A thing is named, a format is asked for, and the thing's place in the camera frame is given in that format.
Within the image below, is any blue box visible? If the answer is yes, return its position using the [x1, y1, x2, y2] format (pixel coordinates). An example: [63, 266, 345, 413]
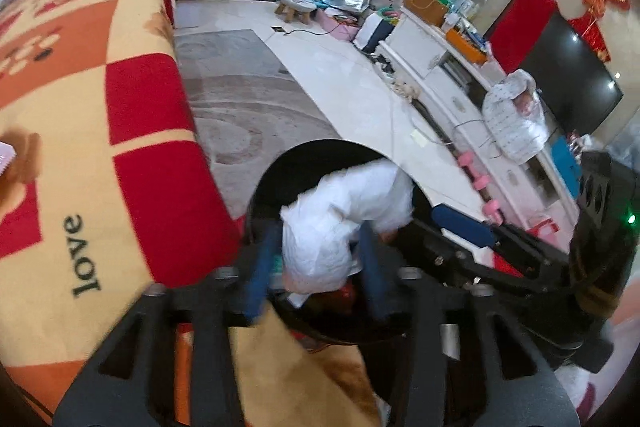
[550, 139, 583, 200]

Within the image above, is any red cloth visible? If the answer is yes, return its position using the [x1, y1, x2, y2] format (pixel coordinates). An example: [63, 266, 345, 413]
[487, 0, 560, 74]

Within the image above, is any pink box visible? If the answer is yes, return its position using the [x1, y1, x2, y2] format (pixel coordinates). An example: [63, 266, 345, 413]
[317, 9, 361, 40]

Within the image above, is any black trash bin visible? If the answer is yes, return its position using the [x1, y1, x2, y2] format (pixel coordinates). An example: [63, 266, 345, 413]
[242, 138, 451, 413]

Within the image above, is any black television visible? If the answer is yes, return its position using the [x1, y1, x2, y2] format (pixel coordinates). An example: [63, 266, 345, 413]
[520, 11, 624, 135]

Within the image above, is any brown paper bag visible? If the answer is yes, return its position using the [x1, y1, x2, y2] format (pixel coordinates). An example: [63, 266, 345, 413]
[402, 0, 451, 26]

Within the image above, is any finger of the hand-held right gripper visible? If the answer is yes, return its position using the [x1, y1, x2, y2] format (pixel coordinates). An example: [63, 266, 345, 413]
[400, 219, 576, 303]
[432, 205, 573, 278]

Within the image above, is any white television cabinet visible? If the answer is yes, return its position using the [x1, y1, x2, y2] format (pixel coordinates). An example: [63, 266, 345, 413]
[372, 7, 581, 233]

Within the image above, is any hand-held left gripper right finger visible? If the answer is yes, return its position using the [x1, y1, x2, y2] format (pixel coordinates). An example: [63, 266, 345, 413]
[357, 222, 581, 427]

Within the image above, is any white dotted bag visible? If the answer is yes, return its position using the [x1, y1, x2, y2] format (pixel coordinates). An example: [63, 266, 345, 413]
[482, 69, 551, 165]

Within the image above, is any small wooden stool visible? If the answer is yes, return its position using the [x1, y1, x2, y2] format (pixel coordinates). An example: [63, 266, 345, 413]
[275, 0, 318, 25]

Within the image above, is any white tissue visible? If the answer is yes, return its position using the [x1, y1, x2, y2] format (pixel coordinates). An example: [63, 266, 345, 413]
[280, 159, 416, 295]

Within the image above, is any orange red printed blanket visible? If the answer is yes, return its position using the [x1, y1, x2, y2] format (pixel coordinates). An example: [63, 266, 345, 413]
[0, 0, 381, 427]

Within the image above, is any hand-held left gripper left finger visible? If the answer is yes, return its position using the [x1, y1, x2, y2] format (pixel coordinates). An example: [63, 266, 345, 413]
[52, 224, 283, 427]

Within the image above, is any orange box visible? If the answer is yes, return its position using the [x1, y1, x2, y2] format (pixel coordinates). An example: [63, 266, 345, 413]
[445, 28, 488, 62]

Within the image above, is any pink plastic packet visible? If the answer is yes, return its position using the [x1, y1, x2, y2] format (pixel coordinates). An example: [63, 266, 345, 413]
[0, 142, 18, 178]

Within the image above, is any white power strip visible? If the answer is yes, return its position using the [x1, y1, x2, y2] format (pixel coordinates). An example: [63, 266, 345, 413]
[390, 79, 421, 100]

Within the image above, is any dark blue and white bag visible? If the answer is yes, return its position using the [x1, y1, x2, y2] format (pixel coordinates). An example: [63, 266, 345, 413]
[355, 12, 396, 52]

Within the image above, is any grey rug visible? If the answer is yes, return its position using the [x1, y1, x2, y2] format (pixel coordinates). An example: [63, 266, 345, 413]
[172, 29, 346, 218]

